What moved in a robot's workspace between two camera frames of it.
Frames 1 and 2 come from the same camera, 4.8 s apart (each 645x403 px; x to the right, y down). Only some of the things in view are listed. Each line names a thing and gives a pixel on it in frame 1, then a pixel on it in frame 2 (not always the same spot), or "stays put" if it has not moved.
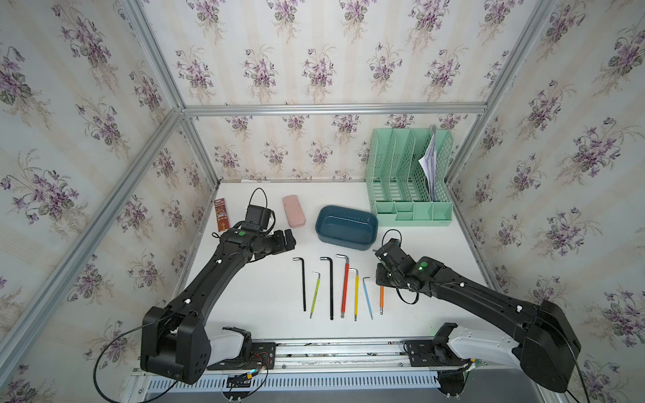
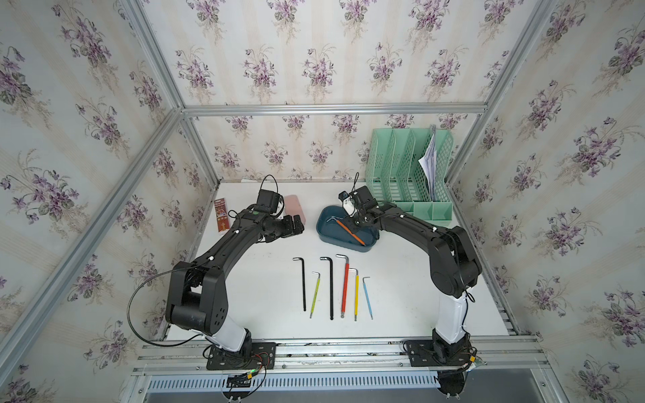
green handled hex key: x=316 y=294 stays put
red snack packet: x=222 y=222 stays put
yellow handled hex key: x=356 y=293 stays put
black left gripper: x=280 y=245 → x=288 y=229
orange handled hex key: x=382 y=299 → x=336 y=219
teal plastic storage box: x=346 y=227 stays put
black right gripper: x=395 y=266 → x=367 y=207
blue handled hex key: x=367 y=296 stays put
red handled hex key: x=345 y=284 stays put
